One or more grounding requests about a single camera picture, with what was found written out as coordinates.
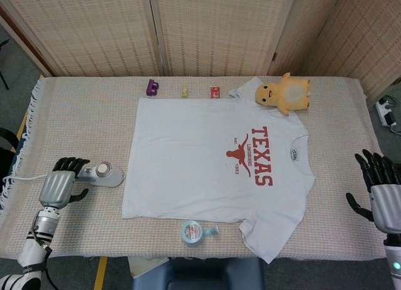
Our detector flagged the purple toy block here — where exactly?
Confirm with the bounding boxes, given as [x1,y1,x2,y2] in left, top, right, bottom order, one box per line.
[145,79,160,97]

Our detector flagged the white clothes iron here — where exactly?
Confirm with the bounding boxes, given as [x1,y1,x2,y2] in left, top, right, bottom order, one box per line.
[75,162,127,189]

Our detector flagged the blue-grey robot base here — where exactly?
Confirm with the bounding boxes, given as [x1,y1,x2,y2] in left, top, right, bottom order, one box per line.
[130,257,271,290]

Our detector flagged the light blue mug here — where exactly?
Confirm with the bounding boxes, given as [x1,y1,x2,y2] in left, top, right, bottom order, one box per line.
[180,220,219,247]

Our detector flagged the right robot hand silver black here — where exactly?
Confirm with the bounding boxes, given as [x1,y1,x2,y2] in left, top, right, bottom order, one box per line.
[345,148,401,236]

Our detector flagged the yellow plush toy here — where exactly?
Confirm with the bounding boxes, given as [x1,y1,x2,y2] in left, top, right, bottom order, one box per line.
[255,72,311,116]

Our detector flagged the white power strip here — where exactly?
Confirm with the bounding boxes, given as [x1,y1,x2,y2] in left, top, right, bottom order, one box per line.
[375,97,398,127]

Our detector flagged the black chair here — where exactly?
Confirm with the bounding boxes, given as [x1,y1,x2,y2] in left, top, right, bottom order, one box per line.
[0,127,20,169]

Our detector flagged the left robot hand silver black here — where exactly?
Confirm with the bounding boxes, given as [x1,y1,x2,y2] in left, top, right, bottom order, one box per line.
[38,157,91,213]

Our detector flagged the beige woven tablecloth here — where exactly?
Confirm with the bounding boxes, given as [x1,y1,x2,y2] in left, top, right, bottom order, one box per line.
[0,75,391,261]

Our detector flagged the thin grey cable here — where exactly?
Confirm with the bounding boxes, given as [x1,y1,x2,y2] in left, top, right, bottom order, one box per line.
[1,173,48,197]

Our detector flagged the white Texas Longhorns T-shirt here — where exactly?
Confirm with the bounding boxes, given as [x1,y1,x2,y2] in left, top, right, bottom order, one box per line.
[121,76,316,265]

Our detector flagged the woven folding screen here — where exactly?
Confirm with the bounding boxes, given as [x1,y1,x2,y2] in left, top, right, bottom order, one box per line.
[0,0,401,100]

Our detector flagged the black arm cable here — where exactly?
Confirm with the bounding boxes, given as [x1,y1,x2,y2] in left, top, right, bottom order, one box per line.
[30,226,53,290]

